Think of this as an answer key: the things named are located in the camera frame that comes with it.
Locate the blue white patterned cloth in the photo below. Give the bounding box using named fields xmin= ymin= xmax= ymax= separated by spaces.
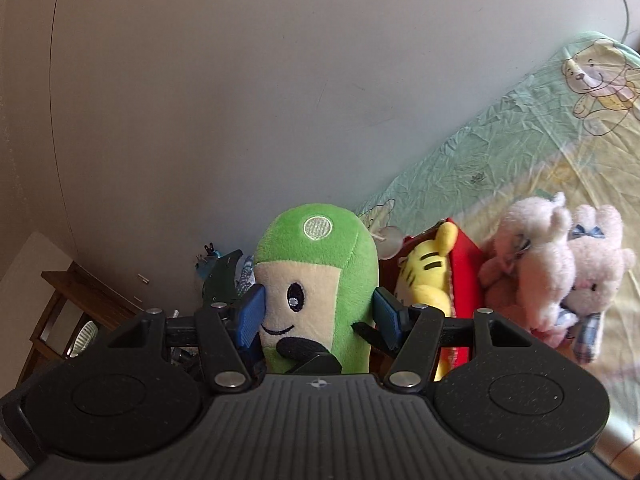
xmin=235 ymin=255 xmax=257 ymax=296

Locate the green plush toy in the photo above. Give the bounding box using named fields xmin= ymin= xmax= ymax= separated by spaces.
xmin=252 ymin=203 xmax=379 ymax=375

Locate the dark green garment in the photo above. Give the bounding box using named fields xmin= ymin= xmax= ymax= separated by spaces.
xmin=206 ymin=250 xmax=244 ymax=307

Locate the bear printed green bedsheet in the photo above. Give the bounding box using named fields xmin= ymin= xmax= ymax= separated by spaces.
xmin=356 ymin=31 xmax=640 ymax=461

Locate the blue item with black clip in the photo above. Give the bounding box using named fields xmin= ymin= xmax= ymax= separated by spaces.
xmin=195 ymin=242 xmax=221 ymax=286

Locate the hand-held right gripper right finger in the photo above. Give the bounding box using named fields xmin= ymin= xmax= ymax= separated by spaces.
xmin=351 ymin=286 xmax=533 ymax=392

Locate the white slatted plastic object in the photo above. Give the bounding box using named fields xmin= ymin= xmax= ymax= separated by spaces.
xmin=67 ymin=321 xmax=99 ymax=358

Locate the white plush bunny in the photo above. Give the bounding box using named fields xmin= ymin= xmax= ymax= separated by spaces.
xmin=495 ymin=191 xmax=578 ymax=348
xmin=560 ymin=204 xmax=637 ymax=365

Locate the yellow tiger plush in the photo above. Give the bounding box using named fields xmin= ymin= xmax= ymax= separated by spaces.
xmin=394 ymin=221 xmax=459 ymax=381

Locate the thin grey wall cable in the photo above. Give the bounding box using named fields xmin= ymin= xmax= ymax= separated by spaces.
xmin=596 ymin=0 xmax=630 ymax=43

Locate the brown wooden furniture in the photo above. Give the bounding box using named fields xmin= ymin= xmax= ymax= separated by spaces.
xmin=17 ymin=262 xmax=146 ymax=386

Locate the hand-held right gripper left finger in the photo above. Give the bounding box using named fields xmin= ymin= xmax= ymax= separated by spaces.
xmin=106 ymin=284 xmax=266 ymax=394

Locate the mauve pink bear plush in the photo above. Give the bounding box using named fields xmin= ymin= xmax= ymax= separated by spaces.
xmin=478 ymin=240 xmax=526 ymax=311

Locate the red cardboard box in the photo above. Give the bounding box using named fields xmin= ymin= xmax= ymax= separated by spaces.
xmin=378 ymin=217 xmax=485 ymax=366

